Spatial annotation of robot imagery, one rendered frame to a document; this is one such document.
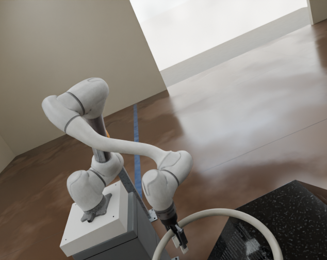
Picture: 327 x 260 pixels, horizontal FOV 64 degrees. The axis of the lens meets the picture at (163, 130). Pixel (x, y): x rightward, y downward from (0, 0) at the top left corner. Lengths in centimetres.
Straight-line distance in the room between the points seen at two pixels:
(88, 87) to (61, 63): 630
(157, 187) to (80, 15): 662
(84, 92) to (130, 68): 611
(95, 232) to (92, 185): 26
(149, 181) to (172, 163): 15
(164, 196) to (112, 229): 65
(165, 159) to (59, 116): 49
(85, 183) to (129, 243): 44
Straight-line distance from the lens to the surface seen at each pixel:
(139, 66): 733
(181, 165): 112
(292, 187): 142
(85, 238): 168
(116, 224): 161
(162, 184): 103
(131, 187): 271
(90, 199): 166
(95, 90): 127
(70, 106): 121
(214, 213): 123
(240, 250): 131
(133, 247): 172
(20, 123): 830
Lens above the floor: 178
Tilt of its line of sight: 21 degrees down
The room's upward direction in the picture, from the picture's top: 25 degrees counter-clockwise
